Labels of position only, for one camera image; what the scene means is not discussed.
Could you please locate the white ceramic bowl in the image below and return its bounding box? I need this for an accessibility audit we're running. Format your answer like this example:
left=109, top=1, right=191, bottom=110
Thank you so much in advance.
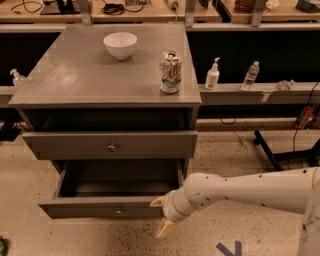
left=103, top=32, right=137, bottom=60

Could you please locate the black wheeled stand base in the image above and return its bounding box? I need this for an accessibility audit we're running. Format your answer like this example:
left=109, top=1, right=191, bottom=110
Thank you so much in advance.
left=253, top=130, right=320, bottom=171

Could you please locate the white pump lotion bottle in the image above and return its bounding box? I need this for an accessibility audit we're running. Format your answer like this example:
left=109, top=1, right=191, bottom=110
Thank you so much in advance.
left=205, top=57, right=220, bottom=90

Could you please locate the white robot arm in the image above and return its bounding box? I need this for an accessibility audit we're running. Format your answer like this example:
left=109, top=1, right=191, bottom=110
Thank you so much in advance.
left=150, top=167, right=320, bottom=256

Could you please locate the orange device under shelf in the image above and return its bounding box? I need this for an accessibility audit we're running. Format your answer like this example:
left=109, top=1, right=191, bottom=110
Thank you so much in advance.
left=293, top=106, right=320, bottom=130

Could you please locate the black monitor stand base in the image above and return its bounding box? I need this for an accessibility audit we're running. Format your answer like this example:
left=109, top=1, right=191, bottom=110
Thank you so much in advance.
left=40, top=0, right=80, bottom=15

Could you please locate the green object floor corner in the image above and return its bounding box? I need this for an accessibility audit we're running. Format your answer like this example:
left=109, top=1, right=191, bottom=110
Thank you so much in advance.
left=0, top=236, right=7, bottom=256

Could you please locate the clear plastic water bottle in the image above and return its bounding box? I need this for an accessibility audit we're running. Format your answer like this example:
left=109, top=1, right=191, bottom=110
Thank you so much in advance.
left=241, top=61, right=260, bottom=91

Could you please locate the grey top drawer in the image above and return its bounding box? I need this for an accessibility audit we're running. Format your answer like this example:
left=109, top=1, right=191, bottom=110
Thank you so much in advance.
left=23, top=131, right=197, bottom=160

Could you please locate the blue floor tape marker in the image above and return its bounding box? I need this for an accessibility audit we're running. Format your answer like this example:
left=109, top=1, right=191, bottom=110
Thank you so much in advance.
left=215, top=240, right=243, bottom=256

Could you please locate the grey drawer cabinet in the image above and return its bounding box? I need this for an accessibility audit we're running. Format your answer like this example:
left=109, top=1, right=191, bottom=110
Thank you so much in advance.
left=8, top=23, right=203, bottom=188

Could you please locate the crumpled clear plastic wrapper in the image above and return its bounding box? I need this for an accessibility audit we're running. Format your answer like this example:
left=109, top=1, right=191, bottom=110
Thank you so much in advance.
left=278, top=80, right=295, bottom=91

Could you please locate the black coiled cable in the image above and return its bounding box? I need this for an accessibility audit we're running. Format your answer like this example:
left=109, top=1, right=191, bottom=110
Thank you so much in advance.
left=101, top=2, right=146, bottom=16

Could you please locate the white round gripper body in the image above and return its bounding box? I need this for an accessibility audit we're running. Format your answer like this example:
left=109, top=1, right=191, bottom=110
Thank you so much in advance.
left=162, top=189, right=196, bottom=222

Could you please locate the black cable loop left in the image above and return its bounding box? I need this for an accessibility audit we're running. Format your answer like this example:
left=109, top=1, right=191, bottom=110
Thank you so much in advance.
left=11, top=0, right=45, bottom=14

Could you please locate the crushed green white soda can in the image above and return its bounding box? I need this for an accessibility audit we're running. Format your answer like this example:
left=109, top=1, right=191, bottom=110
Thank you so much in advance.
left=159, top=50, right=182, bottom=94

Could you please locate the grey drawer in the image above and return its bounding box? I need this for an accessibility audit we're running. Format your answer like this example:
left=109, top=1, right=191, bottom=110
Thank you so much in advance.
left=39, top=159, right=183, bottom=219
left=23, top=131, right=197, bottom=160

